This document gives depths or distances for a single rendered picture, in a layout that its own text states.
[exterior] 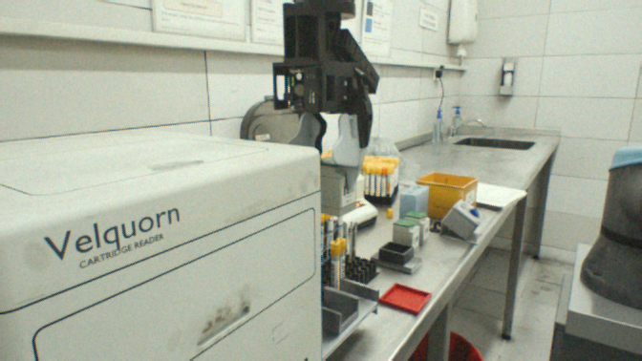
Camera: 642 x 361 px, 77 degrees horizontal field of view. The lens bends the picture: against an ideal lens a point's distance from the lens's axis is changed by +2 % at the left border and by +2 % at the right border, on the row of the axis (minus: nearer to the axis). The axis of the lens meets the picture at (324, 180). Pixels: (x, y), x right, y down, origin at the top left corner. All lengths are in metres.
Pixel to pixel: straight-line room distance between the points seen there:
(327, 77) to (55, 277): 0.31
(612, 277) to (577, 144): 2.42
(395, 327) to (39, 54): 0.79
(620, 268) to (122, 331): 0.67
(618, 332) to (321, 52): 0.55
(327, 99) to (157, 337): 0.28
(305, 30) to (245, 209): 0.22
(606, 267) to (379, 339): 0.37
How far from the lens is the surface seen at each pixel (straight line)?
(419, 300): 0.73
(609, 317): 0.72
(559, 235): 3.29
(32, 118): 0.93
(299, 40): 0.45
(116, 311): 0.28
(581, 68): 3.12
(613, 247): 0.77
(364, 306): 0.63
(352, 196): 0.52
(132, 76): 1.02
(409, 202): 0.99
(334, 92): 0.44
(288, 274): 0.40
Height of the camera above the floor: 1.24
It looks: 14 degrees down
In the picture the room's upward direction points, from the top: straight up
